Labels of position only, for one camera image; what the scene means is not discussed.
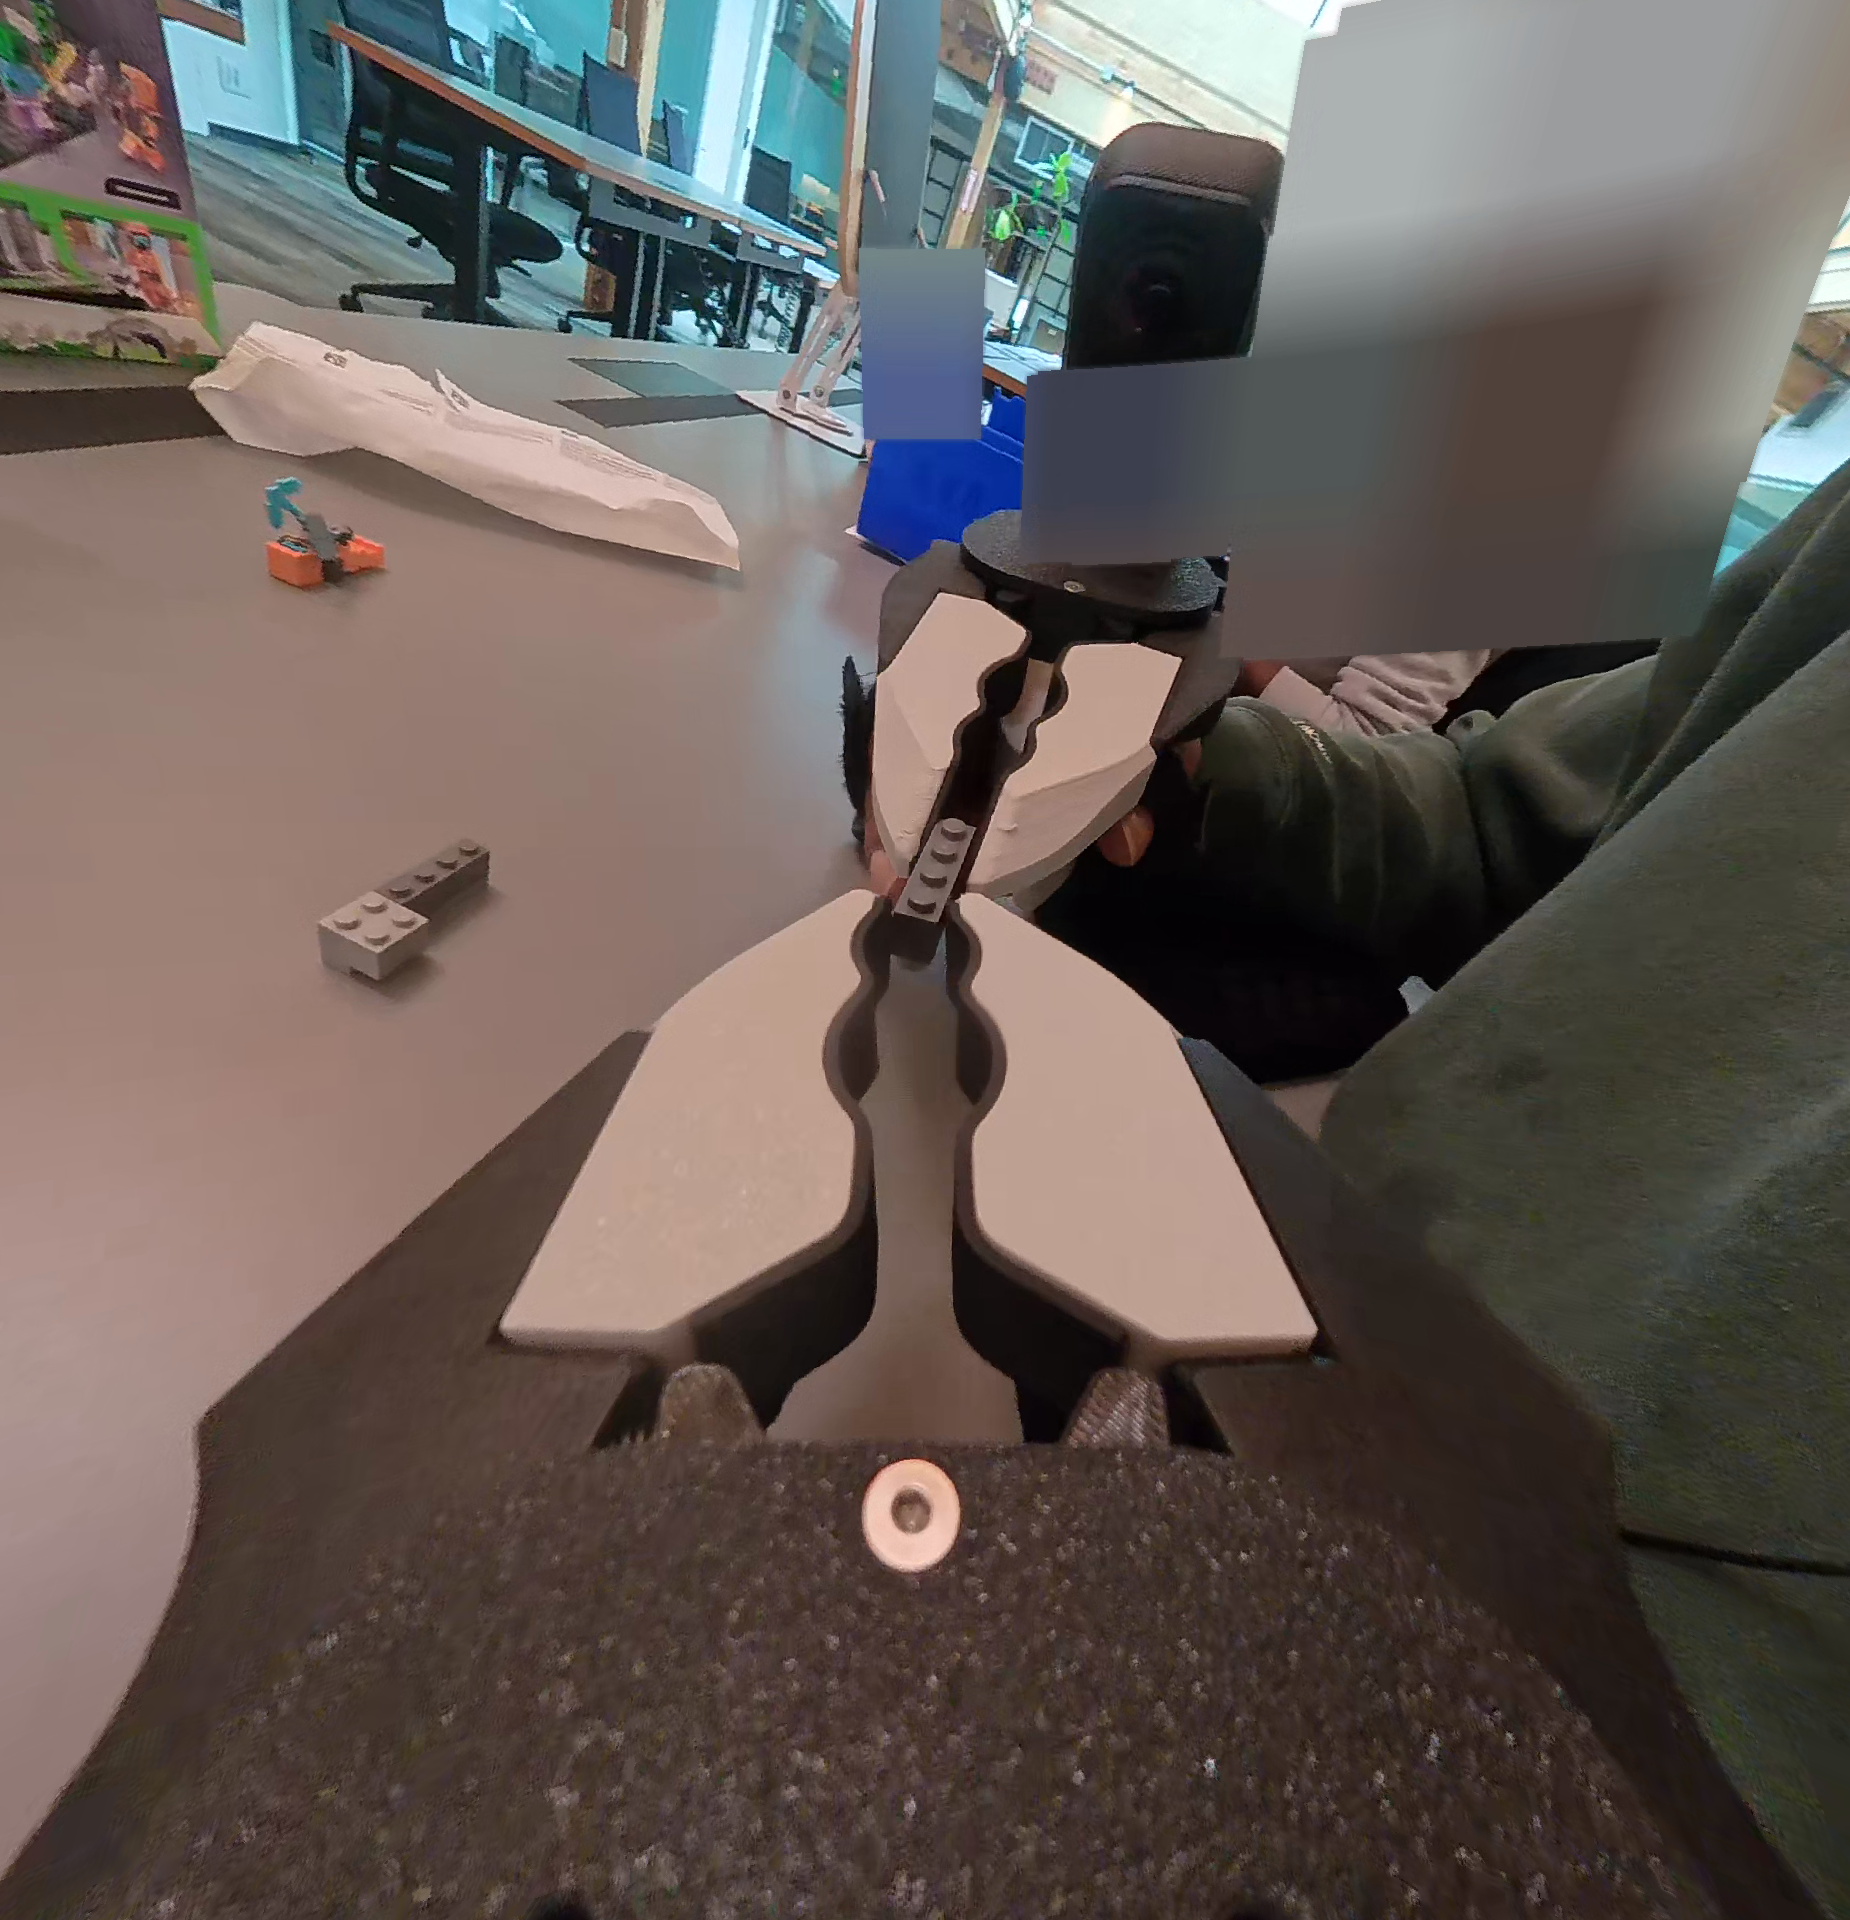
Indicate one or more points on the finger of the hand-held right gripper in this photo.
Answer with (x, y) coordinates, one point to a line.
(926, 705)
(1107, 736)

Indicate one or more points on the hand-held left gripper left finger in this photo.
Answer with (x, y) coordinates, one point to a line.
(686, 1169)

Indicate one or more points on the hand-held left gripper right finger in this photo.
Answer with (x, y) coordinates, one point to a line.
(1119, 1169)

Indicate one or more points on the dark grey narrow brick plate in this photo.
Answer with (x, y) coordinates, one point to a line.
(926, 887)

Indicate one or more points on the dark grey desk mat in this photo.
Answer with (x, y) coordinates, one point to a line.
(671, 393)

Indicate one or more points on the grey desk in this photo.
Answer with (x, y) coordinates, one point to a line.
(415, 720)

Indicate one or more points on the person's right hand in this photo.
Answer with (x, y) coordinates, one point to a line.
(1125, 840)

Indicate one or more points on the blue plastic bin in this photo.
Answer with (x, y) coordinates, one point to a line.
(926, 496)

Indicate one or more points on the pale grey cloth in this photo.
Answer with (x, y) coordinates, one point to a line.
(1375, 694)

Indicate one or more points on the perforated wooden stand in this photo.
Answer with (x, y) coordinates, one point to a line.
(813, 369)

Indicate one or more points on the grey L-shaped brick assembly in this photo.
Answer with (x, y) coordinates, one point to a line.
(377, 938)

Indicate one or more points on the green potted plant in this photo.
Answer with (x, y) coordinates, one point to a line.
(1053, 187)

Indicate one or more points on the white paper bag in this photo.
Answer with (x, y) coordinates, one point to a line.
(489, 451)

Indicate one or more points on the dark grey column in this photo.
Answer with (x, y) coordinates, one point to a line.
(904, 120)

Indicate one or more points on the black office chair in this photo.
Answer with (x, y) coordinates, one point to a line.
(768, 187)
(400, 135)
(611, 114)

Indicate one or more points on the orange and teal brick figure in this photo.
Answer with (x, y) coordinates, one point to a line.
(298, 563)

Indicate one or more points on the long wooden office table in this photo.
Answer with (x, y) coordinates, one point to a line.
(535, 133)

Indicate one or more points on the toy brick set box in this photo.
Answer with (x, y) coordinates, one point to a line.
(71, 151)

